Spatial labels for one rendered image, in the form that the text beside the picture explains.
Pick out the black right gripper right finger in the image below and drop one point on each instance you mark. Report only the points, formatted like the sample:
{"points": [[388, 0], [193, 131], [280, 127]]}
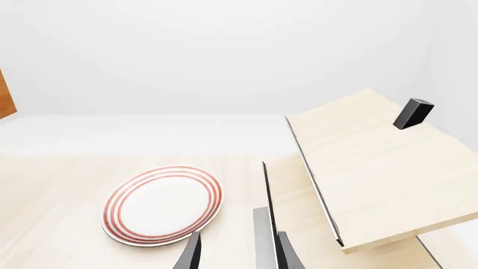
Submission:
{"points": [[289, 257]]}

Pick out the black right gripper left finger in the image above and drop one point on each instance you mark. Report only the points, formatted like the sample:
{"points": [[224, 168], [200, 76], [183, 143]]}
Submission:
{"points": [[190, 256]]}

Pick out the pale wooden cabinet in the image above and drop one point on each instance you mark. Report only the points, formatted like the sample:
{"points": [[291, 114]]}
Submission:
{"points": [[373, 173]]}

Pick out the white plate with red rings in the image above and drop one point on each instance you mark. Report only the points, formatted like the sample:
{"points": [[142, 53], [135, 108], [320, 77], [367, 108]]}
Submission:
{"points": [[164, 204]]}

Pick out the brown wooden board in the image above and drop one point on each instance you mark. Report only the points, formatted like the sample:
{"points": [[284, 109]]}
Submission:
{"points": [[5, 98]]}

